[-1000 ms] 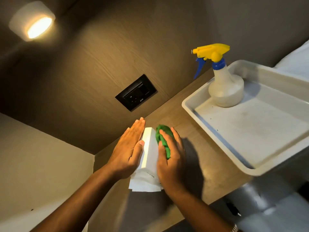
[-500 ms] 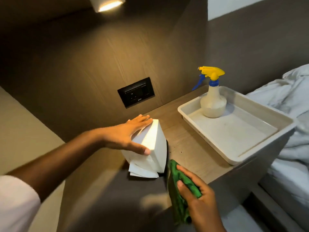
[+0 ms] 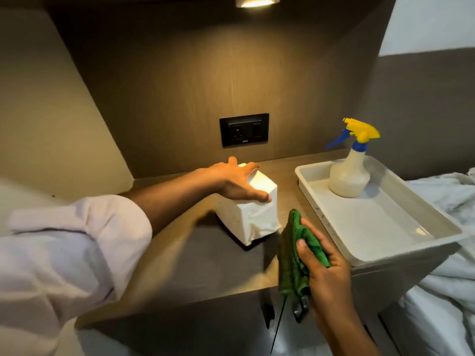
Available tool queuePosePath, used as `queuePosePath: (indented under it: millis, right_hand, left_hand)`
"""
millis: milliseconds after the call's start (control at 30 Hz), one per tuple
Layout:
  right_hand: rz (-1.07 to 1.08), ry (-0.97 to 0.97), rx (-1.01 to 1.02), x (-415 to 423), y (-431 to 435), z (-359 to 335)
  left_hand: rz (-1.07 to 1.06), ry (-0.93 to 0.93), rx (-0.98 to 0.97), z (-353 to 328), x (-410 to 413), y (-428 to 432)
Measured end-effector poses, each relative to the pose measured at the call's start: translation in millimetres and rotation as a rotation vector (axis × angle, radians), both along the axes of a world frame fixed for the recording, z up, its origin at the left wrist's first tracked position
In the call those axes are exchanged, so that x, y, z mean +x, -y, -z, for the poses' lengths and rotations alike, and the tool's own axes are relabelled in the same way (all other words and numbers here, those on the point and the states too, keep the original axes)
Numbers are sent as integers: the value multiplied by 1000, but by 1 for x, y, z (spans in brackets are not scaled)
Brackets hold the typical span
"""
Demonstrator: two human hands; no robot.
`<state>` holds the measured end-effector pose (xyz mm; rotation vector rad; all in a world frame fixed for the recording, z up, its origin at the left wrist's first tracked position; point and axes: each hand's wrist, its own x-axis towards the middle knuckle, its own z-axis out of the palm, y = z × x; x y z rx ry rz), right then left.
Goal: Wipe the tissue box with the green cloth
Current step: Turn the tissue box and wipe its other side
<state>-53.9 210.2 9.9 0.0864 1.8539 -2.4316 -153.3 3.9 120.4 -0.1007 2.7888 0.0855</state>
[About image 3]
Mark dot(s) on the person's right hand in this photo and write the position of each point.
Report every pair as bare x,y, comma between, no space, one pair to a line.
330,281

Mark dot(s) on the person's left hand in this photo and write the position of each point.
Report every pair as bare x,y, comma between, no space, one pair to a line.
230,179

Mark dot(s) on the person's right thumb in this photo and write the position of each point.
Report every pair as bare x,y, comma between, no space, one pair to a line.
305,255

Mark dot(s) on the person's left middle finger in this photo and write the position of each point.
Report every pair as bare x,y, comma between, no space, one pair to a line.
232,161

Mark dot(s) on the person's left thumb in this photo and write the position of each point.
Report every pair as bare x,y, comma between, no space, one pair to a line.
259,196

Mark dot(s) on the green microfibre cloth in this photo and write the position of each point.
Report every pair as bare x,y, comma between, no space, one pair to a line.
291,263

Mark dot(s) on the white tissue box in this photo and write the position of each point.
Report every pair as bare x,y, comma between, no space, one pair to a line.
248,218

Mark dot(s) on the person's left forearm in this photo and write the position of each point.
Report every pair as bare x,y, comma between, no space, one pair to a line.
170,198

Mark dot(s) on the person's right forearm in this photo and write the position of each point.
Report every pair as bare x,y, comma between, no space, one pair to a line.
347,333

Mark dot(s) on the white plastic tray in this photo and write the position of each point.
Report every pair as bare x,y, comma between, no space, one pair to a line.
374,226

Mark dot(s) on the wooden bedside cabinet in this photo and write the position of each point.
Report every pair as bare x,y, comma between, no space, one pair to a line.
207,270

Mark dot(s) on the white spray bottle yellow trigger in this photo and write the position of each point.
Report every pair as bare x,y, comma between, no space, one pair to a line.
349,176

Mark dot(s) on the white bed sheet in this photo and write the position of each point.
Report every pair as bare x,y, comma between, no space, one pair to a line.
445,300

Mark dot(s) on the round ceiling spot lamp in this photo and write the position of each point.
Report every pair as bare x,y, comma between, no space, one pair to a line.
257,1

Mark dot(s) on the white shirt sleeve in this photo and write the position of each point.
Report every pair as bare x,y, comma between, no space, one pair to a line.
63,266

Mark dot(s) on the black wall socket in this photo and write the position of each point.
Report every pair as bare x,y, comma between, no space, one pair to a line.
244,130

